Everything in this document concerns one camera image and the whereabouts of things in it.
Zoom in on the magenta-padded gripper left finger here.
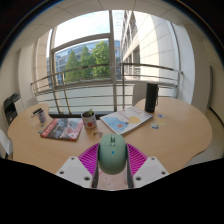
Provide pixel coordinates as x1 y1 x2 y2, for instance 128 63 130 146
55 143 101 189

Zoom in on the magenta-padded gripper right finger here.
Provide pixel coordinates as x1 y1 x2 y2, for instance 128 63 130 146
125 143 170 189

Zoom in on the mint green computer mouse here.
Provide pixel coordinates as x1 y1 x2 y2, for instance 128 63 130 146
97 133 128 176

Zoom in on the white pot with small plant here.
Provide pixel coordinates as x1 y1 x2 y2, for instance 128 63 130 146
81 108 98 130

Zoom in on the red and dark magazine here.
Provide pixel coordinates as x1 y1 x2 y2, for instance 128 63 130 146
40 117 85 142

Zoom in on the light blue illustrated magazine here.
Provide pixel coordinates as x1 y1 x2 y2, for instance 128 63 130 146
99 106 155 137

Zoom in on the tall black speaker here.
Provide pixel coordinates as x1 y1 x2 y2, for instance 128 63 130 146
144 82 160 114

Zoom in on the small dark flat device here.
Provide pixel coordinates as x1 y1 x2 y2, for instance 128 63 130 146
31 107 43 117

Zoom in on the black office printer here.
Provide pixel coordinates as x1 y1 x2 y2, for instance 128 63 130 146
2 93 24 126

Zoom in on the grey metal railing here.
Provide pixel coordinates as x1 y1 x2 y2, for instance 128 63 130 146
30 62 184 114

